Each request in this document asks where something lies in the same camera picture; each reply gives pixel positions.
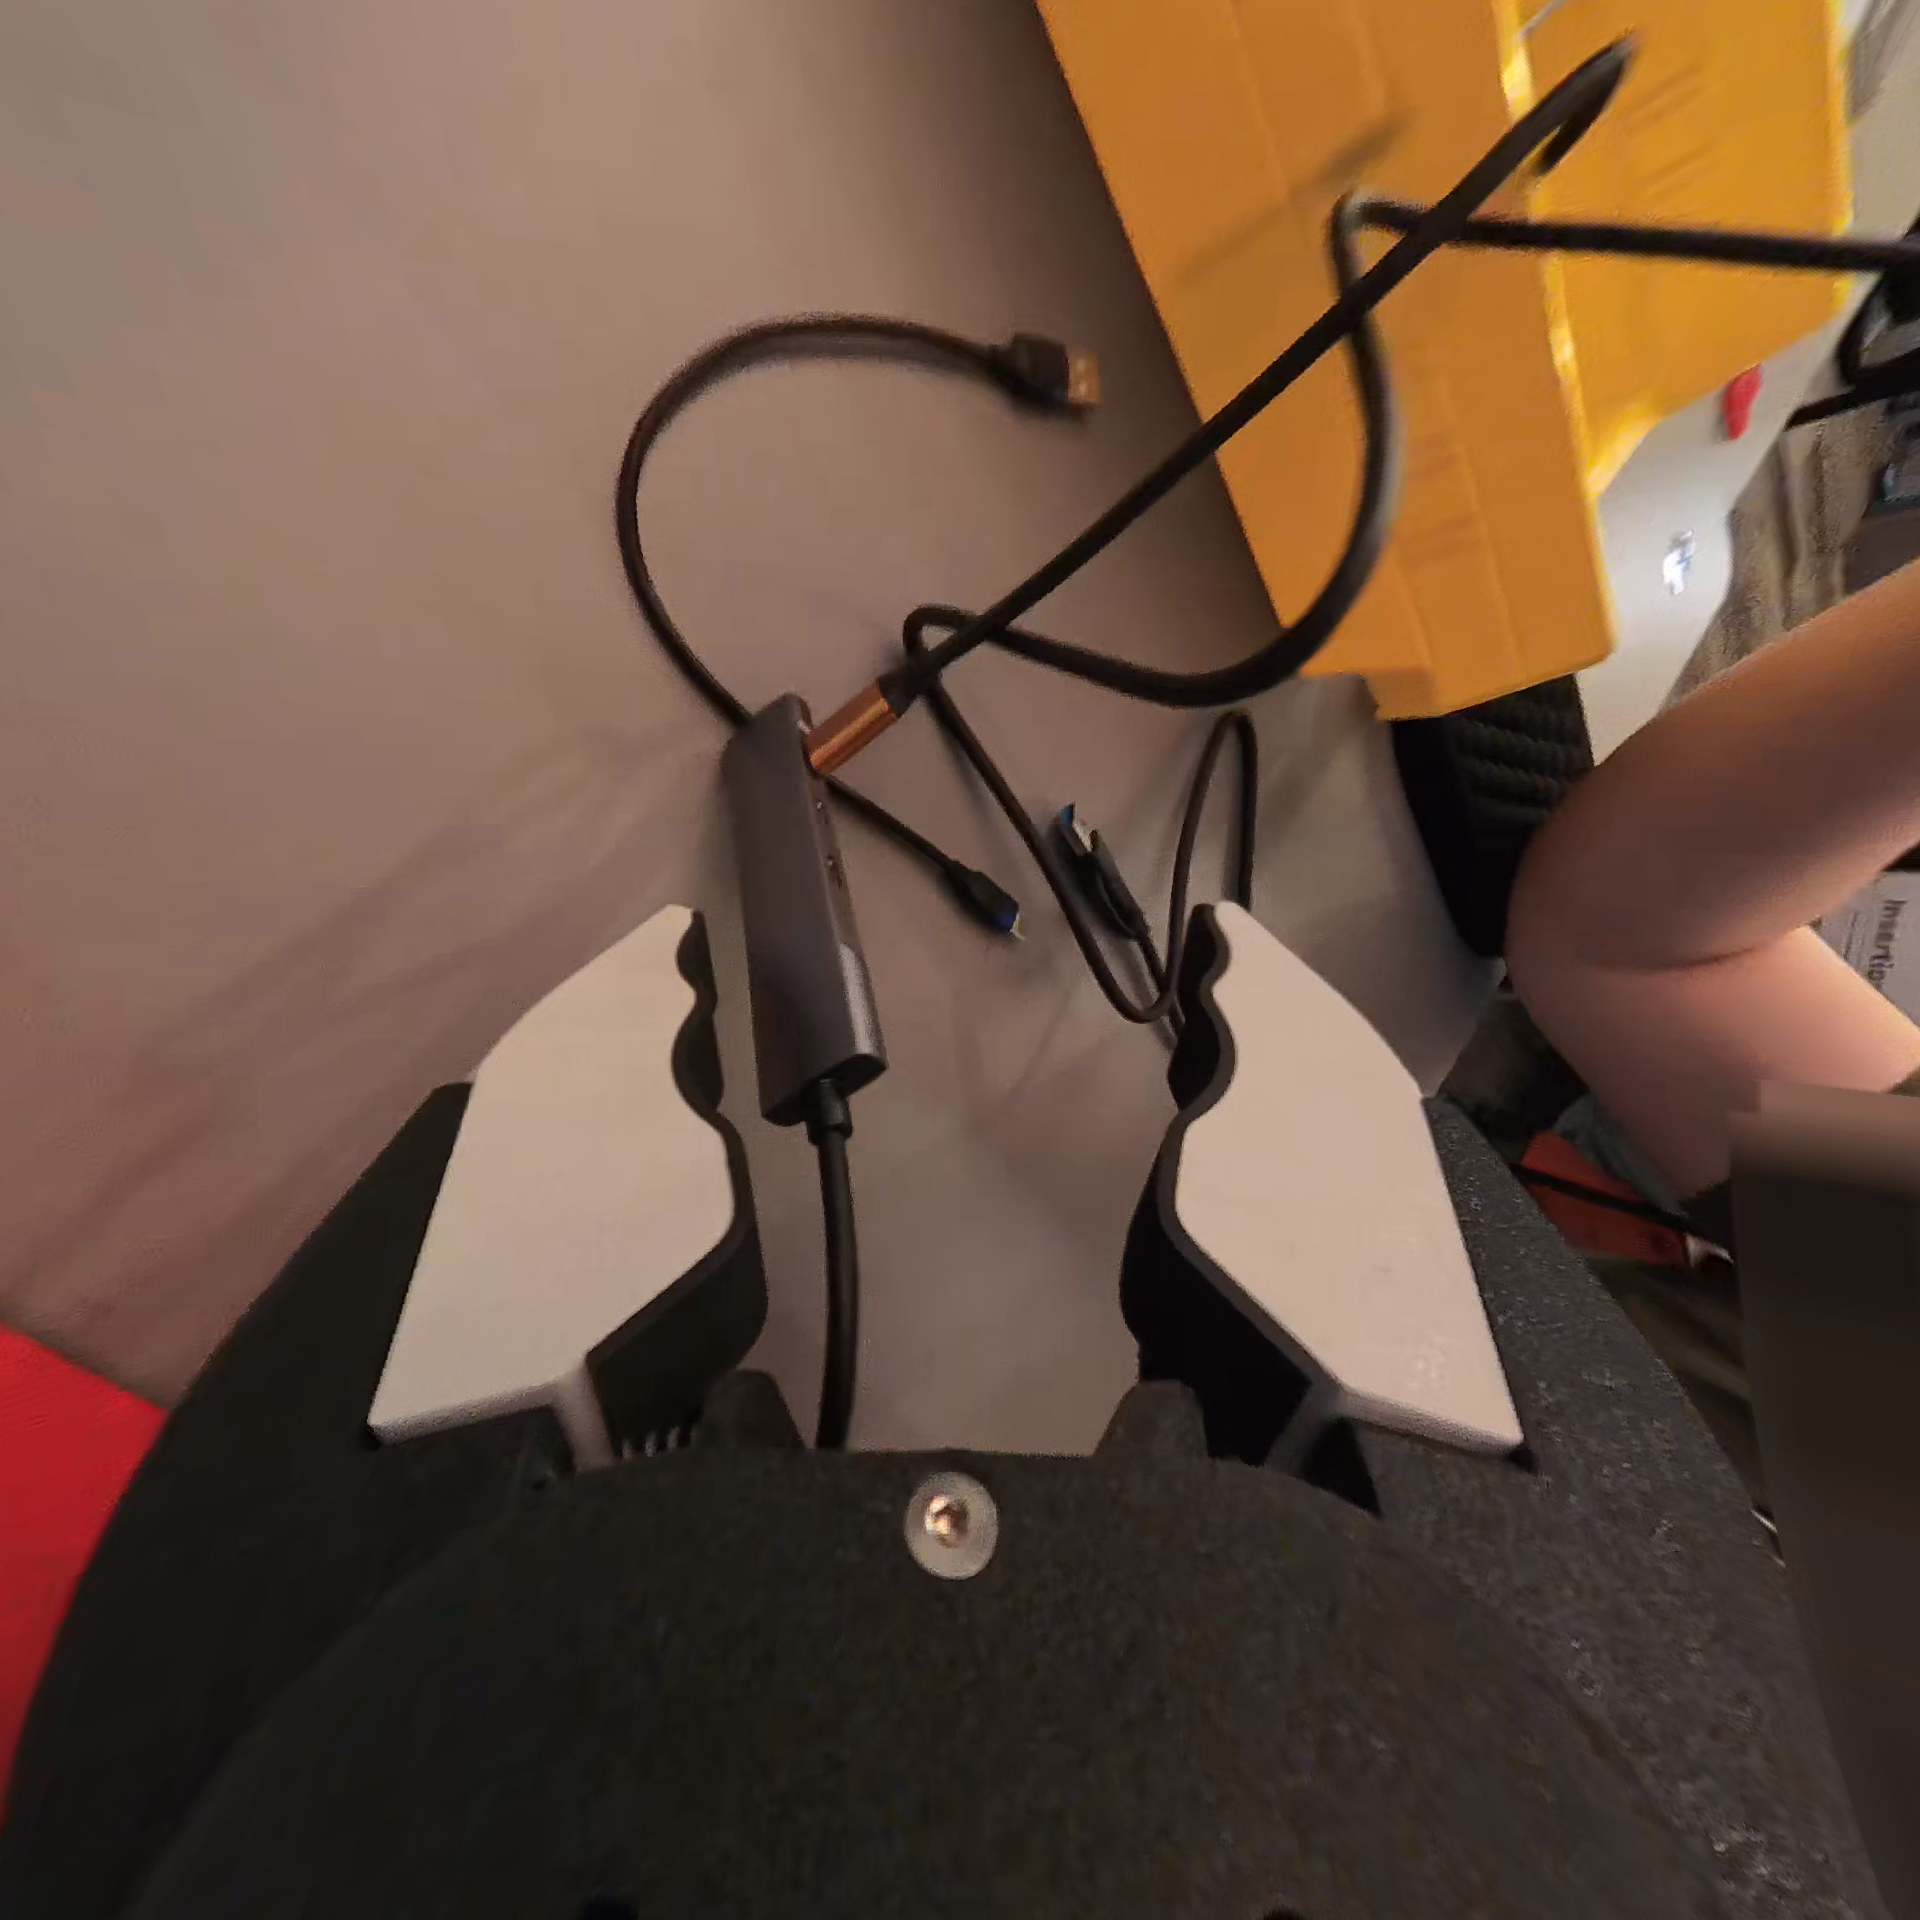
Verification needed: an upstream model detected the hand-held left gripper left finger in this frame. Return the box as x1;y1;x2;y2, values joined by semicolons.
363;902;769;1469

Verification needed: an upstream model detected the black cable with gold plug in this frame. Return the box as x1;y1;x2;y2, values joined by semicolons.
614;315;1105;950

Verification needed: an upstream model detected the black cable with copper plug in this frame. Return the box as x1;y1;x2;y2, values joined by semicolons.
805;33;1920;778

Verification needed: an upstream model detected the person's right forearm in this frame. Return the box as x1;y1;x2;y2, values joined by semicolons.
1504;559;1920;1190

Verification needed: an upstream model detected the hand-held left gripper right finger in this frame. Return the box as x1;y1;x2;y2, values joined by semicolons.
1123;900;1529;1469

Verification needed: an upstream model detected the printed white paper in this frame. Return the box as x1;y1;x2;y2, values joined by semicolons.
1820;882;1920;1039

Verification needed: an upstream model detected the yellow plastic bin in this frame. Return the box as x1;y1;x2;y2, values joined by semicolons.
1036;0;1860;721

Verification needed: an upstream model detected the grey usb hub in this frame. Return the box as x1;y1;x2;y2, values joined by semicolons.
721;693;891;1130

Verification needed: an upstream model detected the black hub cable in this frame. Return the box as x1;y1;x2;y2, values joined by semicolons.
811;1073;865;1453

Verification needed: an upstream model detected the black mesh chair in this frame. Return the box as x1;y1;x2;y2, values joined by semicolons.
1388;674;1593;964

